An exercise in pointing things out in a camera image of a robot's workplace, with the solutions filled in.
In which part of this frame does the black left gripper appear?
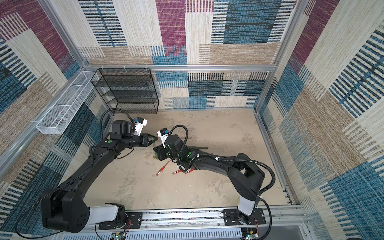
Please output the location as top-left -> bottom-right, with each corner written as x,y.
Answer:
122,133 -> 158,150

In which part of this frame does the dark green marker pen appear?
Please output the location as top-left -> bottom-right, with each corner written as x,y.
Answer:
189,146 -> 209,150

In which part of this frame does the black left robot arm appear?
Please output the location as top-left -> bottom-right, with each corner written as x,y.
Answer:
41,117 -> 158,233

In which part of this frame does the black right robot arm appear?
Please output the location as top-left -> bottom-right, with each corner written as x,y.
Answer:
154,125 -> 276,217

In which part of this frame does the red pen leftmost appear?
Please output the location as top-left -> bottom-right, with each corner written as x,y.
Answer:
156,160 -> 171,176

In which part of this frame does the red pen right lower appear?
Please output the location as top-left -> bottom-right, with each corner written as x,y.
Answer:
185,169 -> 194,175

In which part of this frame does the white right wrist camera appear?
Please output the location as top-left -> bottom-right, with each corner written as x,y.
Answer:
157,128 -> 169,149

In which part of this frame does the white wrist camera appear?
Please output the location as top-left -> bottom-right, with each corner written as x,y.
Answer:
134,117 -> 148,136
157,128 -> 169,149

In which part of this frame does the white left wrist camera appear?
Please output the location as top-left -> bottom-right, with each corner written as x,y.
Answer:
134,117 -> 148,136

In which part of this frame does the black wire mesh shelf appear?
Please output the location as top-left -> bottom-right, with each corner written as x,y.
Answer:
91,68 -> 159,114

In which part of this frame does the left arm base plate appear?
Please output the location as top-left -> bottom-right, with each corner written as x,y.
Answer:
98,212 -> 143,230

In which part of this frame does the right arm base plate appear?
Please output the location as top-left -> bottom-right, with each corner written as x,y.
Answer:
220,208 -> 266,226

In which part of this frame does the white wire mesh basket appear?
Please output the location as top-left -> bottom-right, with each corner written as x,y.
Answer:
36,71 -> 95,135

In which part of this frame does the aluminium front rail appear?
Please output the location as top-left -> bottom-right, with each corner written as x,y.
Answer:
80,204 -> 307,240

